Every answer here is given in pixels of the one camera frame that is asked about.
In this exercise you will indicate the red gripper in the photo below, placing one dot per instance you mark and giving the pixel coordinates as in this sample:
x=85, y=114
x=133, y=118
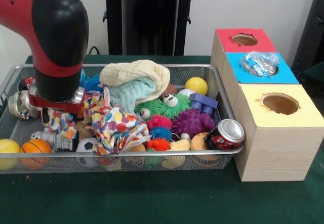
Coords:
x=58, y=106

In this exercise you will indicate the polka dot cloth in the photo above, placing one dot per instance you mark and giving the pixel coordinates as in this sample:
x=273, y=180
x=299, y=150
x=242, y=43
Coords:
x=60, y=125
x=119, y=128

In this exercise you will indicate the cream waffle cloth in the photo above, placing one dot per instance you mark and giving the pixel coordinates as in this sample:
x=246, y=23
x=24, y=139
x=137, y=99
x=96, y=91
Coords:
x=136, y=71

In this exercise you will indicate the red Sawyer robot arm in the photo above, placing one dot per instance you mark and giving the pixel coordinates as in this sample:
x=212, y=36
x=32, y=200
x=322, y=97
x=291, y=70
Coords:
x=50, y=32

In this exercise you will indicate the small orange basketball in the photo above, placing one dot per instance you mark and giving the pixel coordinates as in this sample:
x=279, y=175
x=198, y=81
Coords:
x=35, y=146

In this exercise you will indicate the small soccer ball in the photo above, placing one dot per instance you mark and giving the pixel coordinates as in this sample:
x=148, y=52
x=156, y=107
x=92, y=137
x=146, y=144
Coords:
x=87, y=145

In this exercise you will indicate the yellow tennis-style ball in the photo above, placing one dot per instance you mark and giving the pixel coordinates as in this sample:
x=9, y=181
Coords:
x=8, y=146

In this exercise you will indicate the green spiky toy with eyes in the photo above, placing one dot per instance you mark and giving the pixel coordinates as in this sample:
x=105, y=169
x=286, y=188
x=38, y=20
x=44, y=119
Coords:
x=182, y=105

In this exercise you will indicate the purple spiky ball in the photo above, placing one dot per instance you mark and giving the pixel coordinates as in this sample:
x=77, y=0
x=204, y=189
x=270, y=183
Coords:
x=192, y=123

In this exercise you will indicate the smooth yellow ball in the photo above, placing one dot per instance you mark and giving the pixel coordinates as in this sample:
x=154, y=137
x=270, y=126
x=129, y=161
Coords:
x=196, y=85

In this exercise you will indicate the black and white can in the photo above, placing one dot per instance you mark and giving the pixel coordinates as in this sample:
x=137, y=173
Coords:
x=230, y=131

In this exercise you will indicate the dark green side table cloth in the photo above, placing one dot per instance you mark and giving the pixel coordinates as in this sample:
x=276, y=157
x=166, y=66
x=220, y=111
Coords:
x=316, y=74

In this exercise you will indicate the black chair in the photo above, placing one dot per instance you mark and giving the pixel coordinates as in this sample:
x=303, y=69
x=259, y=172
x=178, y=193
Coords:
x=311, y=32

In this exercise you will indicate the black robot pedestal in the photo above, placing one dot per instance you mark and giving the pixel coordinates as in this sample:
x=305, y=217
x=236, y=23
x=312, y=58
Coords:
x=152, y=19

